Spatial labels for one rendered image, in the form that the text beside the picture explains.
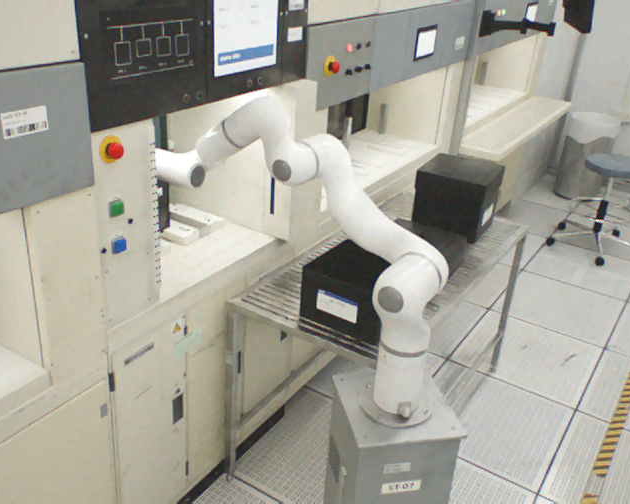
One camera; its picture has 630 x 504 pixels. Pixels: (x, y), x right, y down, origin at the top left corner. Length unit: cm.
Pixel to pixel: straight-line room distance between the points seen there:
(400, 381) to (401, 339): 12
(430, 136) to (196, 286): 187
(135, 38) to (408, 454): 118
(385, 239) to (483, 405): 167
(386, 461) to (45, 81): 115
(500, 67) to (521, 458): 290
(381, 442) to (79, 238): 86
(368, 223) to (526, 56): 348
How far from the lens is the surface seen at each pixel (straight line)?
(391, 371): 170
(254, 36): 204
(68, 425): 192
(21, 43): 152
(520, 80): 498
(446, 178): 270
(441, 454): 180
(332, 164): 166
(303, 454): 276
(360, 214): 159
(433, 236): 252
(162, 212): 218
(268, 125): 166
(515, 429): 308
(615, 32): 599
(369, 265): 224
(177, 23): 180
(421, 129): 361
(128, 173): 176
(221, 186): 246
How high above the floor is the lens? 188
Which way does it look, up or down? 26 degrees down
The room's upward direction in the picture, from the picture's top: 4 degrees clockwise
